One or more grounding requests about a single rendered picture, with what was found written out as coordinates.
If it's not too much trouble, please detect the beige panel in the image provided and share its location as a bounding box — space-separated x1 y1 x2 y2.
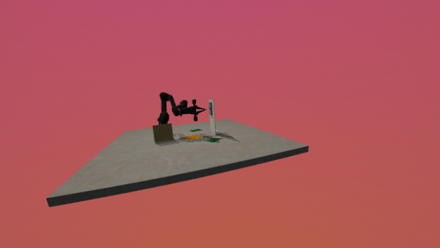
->
209 100 221 135

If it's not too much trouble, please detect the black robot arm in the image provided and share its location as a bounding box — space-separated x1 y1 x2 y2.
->
157 92 188 125

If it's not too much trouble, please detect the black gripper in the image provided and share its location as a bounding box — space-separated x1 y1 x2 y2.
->
186 99 205 121

